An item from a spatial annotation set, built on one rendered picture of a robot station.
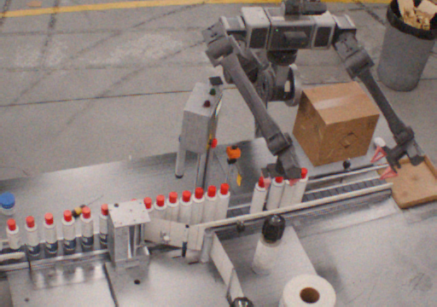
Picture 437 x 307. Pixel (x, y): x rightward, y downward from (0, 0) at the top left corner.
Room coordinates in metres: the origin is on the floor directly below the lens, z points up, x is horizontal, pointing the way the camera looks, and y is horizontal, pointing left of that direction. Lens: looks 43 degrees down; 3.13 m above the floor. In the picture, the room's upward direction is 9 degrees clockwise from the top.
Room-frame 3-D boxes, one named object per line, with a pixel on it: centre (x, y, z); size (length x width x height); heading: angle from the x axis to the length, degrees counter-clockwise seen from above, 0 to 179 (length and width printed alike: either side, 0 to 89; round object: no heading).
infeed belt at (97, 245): (1.95, -0.08, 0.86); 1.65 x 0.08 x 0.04; 115
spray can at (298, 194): (2.10, -0.38, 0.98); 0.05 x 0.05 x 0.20
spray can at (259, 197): (2.01, -0.21, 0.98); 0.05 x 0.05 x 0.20
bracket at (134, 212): (1.68, 0.27, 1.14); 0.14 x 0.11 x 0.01; 115
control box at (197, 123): (1.98, 0.06, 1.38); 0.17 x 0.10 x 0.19; 170
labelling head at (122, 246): (1.68, 0.27, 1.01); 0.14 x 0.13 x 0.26; 115
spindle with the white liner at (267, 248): (1.73, -0.26, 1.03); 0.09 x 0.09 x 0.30
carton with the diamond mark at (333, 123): (2.54, -0.55, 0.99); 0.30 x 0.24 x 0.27; 117
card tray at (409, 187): (2.38, -0.98, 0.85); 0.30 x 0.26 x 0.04; 115
